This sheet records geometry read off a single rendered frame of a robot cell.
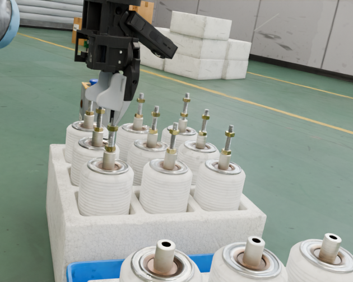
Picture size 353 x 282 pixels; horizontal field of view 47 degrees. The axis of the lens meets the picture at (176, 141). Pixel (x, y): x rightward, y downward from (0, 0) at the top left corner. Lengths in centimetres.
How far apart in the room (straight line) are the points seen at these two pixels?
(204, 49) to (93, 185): 297
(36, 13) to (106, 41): 585
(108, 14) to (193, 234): 42
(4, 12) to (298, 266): 67
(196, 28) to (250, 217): 289
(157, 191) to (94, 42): 29
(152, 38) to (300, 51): 569
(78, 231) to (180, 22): 314
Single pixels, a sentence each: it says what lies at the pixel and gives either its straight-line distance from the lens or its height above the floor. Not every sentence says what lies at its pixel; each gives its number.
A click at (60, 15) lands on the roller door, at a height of 21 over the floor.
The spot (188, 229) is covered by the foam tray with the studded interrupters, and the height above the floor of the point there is 16.
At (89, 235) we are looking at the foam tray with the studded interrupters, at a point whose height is 16.
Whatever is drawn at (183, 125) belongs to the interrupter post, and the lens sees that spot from 101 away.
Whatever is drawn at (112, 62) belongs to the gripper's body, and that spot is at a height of 44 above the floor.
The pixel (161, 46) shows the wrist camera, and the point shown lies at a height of 48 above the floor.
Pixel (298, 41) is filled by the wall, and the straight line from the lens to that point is 635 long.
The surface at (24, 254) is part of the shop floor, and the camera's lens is 95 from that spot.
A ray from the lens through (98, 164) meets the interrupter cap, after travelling 75.
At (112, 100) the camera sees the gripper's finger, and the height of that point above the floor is 38.
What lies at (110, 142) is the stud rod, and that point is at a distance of 72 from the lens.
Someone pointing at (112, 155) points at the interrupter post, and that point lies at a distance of 73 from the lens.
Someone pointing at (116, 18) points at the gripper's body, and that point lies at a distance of 66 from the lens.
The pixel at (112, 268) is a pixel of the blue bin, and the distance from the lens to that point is 73.
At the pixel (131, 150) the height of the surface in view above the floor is 24.
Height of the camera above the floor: 53
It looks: 17 degrees down
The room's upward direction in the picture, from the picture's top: 9 degrees clockwise
